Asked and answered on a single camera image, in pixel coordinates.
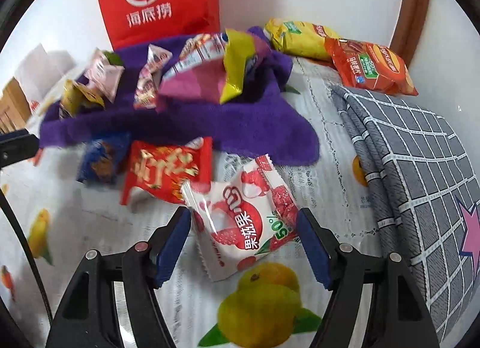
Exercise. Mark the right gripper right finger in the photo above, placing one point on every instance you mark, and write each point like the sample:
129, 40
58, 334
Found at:
320, 246

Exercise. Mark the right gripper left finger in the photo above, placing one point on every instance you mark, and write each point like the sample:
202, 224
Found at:
166, 245

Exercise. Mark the yellow triangular snack packet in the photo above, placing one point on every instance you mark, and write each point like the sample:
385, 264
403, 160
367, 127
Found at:
78, 98

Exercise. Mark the white lychee jelly packet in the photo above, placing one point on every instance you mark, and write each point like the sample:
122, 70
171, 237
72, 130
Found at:
240, 221

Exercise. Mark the pink round candy packet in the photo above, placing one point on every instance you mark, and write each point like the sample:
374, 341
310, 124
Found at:
103, 76

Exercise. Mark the long white pink snack packet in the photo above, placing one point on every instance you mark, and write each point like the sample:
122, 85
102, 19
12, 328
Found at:
146, 93

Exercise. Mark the pink yellow snack bag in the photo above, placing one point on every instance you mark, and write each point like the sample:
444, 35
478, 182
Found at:
214, 68

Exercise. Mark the green triangular snack packet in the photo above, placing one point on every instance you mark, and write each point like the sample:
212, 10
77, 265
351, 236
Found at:
113, 58

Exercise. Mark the wooden side table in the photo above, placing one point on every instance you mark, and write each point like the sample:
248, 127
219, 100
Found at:
14, 108

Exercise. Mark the red snack packet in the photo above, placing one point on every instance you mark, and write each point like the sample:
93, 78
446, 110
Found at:
161, 170

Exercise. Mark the white plastic bag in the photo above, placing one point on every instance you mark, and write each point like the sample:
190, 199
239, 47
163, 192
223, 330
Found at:
40, 70

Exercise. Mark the blue snack packet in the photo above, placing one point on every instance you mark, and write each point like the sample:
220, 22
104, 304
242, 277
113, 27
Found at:
101, 160

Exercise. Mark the grey checked cloth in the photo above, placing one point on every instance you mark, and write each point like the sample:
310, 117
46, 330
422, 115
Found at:
424, 193

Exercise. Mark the purple towel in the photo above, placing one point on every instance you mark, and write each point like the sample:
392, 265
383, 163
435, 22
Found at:
260, 122

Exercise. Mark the orange chips bag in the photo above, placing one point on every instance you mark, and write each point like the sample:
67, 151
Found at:
370, 66

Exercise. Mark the yellow chips bag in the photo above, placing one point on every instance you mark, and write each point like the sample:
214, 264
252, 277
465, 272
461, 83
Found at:
298, 38

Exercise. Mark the brown wooden door frame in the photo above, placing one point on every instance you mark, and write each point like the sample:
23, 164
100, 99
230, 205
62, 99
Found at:
408, 29

